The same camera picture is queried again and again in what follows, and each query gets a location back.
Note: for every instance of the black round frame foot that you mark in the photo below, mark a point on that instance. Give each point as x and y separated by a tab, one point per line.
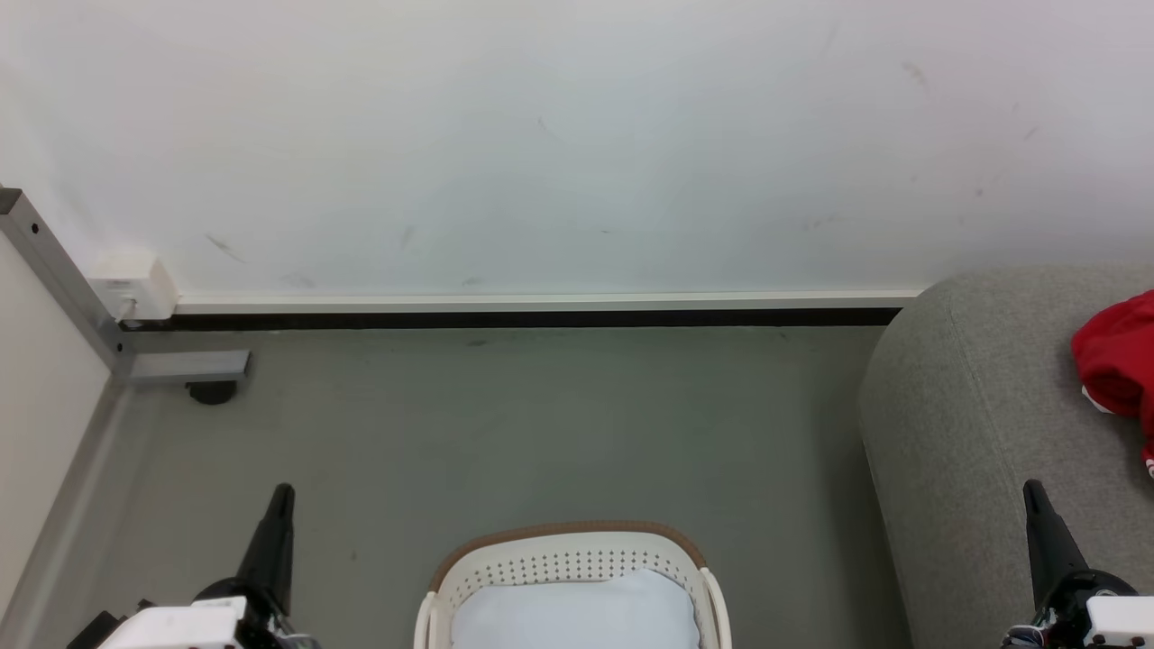
213	392

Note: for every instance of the black and white baseboard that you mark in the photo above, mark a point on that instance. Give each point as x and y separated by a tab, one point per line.
541	310

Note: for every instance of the white perforated laundry basket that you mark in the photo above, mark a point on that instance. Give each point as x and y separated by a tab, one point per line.
568	563

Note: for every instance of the red knit garment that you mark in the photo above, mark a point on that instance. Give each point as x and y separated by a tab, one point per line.
1122	356

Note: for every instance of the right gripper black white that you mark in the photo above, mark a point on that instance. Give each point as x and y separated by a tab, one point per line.
1104	613

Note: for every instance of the grey fabric sofa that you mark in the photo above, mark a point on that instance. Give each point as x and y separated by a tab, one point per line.
992	433

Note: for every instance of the white wall socket box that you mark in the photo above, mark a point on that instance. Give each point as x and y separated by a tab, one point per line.
135	284

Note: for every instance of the grey metal partition frame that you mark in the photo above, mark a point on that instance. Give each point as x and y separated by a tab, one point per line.
81	306

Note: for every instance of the cream partition panel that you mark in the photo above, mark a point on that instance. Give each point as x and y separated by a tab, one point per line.
41	397

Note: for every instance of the pale blue cloth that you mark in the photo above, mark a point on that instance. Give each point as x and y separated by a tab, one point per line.
577	613

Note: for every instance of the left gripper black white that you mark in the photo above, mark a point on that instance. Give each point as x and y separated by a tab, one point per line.
207	622

